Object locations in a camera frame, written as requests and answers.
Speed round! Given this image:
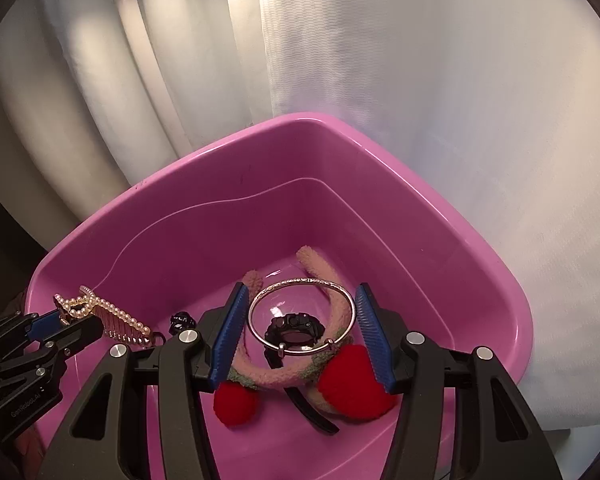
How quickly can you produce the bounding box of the pink plastic bin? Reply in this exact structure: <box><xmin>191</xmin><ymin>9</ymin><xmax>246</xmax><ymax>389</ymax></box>
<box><xmin>24</xmin><ymin>113</ymin><xmax>535</xmax><ymax>480</ymax></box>

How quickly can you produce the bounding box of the black wrist watch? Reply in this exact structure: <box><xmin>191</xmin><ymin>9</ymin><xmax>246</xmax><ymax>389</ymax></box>
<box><xmin>264</xmin><ymin>312</ymin><xmax>341</xmax><ymax>436</ymax></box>

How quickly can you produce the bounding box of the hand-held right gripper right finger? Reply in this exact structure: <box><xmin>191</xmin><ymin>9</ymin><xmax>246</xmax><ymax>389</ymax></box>
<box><xmin>354</xmin><ymin>282</ymin><xmax>563</xmax><ymax>480</ymax></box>

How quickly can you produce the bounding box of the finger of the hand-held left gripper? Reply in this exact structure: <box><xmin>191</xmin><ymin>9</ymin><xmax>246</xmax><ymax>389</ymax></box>
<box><xmin>30</xmin><ymin>317</ymin><xmax>104</xmax><ymax>362</ymax></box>
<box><xmin>0</xmin><ymin>309</ymin><xmax>65</xmax><ymax>361</ymax></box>

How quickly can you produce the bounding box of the thick white curtain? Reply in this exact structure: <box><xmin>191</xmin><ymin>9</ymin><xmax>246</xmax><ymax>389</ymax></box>
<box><xmin>256</xmin><ymin>0</ymin><xmax>600</xmax><ymax>432</ymax></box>

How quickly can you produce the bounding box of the sheer white curtain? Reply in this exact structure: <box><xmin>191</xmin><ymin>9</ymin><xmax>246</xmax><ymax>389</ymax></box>
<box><xmin>0</xmin><ymin>0</ymin><xmax>277</xmax><ymax>257</ymax></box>

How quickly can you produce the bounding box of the pearl hair claw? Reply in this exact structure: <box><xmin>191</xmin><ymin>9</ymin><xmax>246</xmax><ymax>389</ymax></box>
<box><xmin>53</xmin><ymin>285</ymin><xmax>166</xmax><ymax>349</ymax></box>

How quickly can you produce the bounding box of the twisted silver bracelet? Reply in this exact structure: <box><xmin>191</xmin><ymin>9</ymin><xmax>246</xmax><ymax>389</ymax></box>
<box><xmin>248</xmin><ymin>278</ymin><xmax>356</xmax><ymax>357</ymax></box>

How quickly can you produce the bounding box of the pink headband with red strawberries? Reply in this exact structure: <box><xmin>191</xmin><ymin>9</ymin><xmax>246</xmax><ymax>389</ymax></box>
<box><xmin>214</xmin><ymin>245</ymin><xmax>399</xmax><ymax>429</ymax></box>

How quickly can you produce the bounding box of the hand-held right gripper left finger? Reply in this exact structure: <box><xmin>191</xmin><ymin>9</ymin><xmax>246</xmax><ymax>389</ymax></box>
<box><xmin>42</xmin><ymin>281</ymin><xmax>251</xmax><ymax>480</ymax></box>

